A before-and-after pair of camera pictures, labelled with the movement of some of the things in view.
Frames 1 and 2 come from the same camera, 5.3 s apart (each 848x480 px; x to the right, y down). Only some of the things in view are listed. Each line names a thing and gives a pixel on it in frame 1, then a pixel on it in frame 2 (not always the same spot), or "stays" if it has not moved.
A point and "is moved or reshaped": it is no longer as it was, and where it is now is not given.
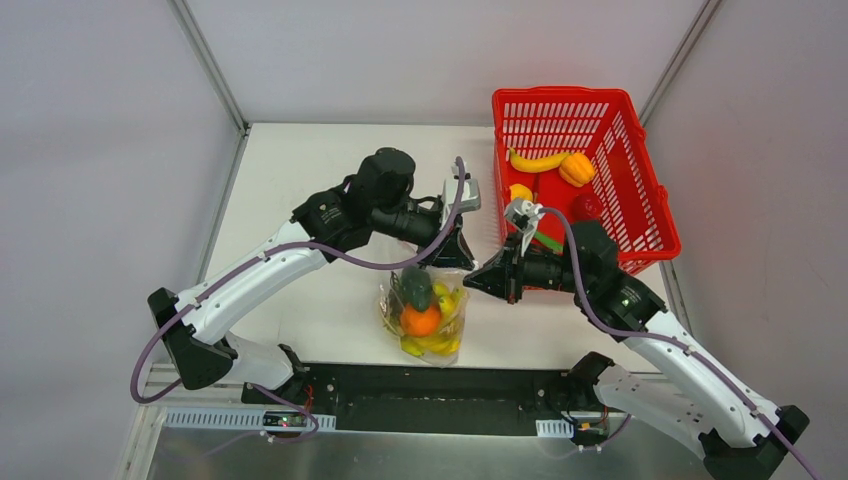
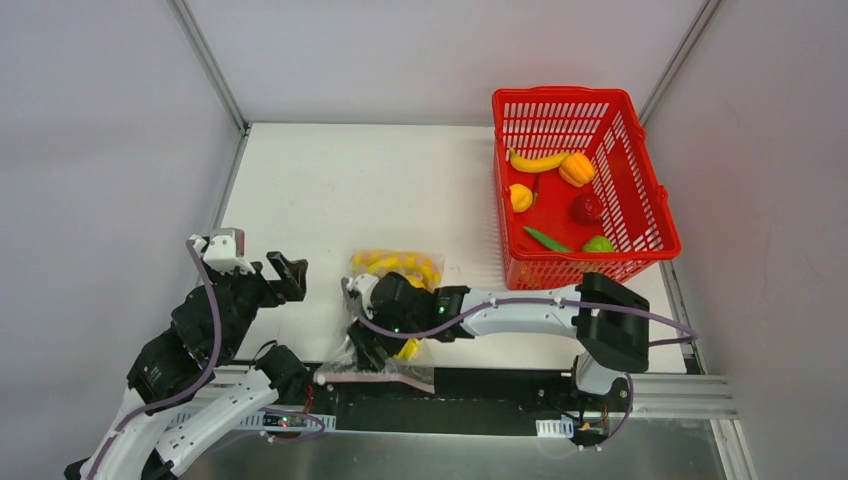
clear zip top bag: (426, 308) is moved or reshaped
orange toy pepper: (576, 169) stays
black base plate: (424, 400) stays
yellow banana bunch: (433, 344) → (422, 269)
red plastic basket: (580, 154) stays
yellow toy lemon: (519, 191) stays
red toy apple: (586, 207) stays
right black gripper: (515, 268) → (370, 333)
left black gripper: (443, 234) → (266, 283)
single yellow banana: (533, 165) stays
